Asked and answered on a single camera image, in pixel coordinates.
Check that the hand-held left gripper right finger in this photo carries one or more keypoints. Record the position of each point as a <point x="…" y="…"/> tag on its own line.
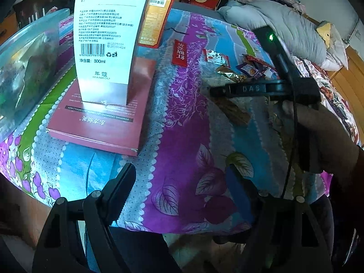
<point x="240" y="190"/>

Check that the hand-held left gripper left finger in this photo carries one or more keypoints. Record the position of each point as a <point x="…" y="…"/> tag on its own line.
<point x="123" y="183"/>

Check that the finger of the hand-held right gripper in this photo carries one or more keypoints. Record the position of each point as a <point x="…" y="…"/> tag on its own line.
<point x="247" y="88"/>

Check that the brown snack packet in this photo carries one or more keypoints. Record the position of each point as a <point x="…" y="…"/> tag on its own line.
<point x="233" y="112"/>

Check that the clear plastic container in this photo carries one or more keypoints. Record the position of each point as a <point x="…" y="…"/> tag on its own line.
<point x="28" y="76"/>

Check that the person's right hand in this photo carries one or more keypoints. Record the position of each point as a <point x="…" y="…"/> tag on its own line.
<point x="315" y="136"/>

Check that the small purple candy packet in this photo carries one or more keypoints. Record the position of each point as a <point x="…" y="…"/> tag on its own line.
<point x="250" y="69"/>

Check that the gold foil snack wrapper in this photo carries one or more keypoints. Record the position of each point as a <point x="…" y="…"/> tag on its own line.
<point x="231" y="74"/>

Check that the floral quilt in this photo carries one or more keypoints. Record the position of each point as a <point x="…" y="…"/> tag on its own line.
<point x="332" y="91"/>

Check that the red and white snack packet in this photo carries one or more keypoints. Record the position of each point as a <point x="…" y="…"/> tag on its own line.
<point x="216" y="58"/>

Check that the wooden headboard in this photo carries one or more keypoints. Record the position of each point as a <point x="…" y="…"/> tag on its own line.
<point x="349" y="91"/>

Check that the white pillow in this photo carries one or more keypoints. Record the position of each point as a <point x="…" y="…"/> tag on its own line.
<point x="338" y="54"/>

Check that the flat dark red box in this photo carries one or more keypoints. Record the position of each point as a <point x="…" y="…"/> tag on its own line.
<point x="102" y="128"/>

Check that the yellow soft toy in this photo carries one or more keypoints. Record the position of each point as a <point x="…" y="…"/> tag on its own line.
<point x="324" y="32"/>

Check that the person's dark trousers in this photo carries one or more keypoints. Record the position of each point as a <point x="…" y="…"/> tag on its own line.
<point x="142" y="250"/>

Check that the grey blue duvet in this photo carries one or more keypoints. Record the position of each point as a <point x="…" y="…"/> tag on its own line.
<point x="284" y="22"/>

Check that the floral bed sheet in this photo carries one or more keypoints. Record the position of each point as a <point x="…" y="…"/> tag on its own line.
<point x="184" y="136"/>

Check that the small red label packet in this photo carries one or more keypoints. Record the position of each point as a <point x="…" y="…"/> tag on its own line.
<point x="178" y="52"/>

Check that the red gift bag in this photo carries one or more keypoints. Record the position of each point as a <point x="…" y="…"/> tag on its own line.
<point x="203" y="0"/>

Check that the orange carton box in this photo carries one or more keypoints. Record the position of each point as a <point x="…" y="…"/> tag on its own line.
<point x="155" y="22"/>

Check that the tall white printed box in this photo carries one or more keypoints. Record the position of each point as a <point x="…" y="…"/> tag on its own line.
<point x="108" y="39"/>

